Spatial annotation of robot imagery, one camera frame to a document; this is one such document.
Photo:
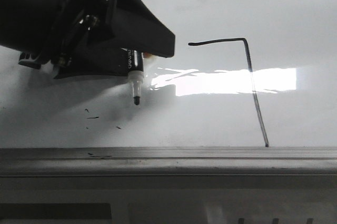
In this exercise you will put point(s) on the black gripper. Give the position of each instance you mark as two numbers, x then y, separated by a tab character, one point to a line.
131	24

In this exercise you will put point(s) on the white whiteboard with aluminium frame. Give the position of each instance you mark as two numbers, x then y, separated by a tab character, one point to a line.
251	89

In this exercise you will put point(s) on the black arm link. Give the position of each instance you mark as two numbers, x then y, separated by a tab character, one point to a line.
26	24

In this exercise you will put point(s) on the white black-tipped marker pen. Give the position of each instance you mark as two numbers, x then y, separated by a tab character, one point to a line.
135	72

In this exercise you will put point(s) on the red disc taped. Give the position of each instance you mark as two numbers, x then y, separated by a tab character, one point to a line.
148	56

